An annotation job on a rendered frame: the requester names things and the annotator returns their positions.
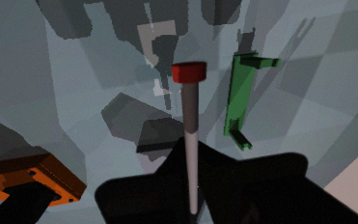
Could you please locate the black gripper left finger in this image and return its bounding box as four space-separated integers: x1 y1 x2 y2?
95 137 191 224

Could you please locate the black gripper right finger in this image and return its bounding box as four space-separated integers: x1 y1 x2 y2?
198 141 309 224

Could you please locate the grey pin with red cap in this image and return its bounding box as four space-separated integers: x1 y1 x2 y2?
172 61 207 214

